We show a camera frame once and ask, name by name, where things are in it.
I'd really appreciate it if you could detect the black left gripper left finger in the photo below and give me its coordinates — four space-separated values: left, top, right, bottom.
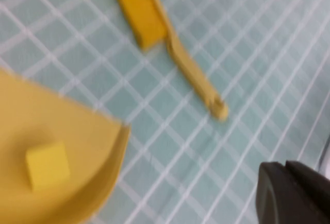
255 161 330 224

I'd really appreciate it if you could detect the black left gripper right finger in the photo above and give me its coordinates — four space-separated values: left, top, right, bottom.
286 160 330 201

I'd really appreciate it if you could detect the yellow plastic dustpan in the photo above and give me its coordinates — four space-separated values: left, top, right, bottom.
0 66 132 224

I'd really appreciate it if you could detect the yellow hand brush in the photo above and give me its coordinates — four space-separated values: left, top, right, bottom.
112 0 229 122

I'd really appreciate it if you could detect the small yellow foam cube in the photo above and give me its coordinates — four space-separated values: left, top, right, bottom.
25 141 71 192

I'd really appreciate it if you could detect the green white checkered tablecloth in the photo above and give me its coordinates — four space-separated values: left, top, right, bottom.
0 0 330 224

